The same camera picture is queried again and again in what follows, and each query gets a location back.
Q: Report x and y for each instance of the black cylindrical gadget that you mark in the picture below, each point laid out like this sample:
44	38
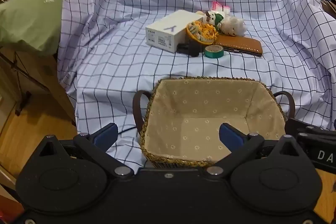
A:
193	49

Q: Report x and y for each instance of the white cardboard box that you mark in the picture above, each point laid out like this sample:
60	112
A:
170	29

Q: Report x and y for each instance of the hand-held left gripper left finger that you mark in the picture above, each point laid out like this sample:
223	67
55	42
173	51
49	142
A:
106	133

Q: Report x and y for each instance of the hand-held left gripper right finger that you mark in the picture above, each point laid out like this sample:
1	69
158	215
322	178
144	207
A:
231	136

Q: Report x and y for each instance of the woven basket with floral lining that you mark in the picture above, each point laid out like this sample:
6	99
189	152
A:
210	113

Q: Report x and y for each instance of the green embroidered pillow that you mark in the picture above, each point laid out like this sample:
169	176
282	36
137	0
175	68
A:
31	11

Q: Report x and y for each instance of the brown leather case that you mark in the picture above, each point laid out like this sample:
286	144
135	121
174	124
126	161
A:
241	44

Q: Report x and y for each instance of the white fluffy plush toy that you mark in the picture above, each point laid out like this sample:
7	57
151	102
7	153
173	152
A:
235	24

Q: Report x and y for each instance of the plush doll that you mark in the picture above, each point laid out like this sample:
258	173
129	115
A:
216	19

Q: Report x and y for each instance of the checked white bed sheet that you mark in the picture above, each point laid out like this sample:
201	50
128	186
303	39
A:
131	29

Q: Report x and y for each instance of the pink and white tissue packet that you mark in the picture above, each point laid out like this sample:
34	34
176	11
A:
218	6

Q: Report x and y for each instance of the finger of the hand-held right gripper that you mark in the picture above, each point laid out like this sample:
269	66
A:
315	140
292	128

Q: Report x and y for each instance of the black metal stand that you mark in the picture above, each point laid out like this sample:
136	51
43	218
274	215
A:
19	98

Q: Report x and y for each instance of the green tape roll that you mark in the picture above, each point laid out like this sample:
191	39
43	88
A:
210	55

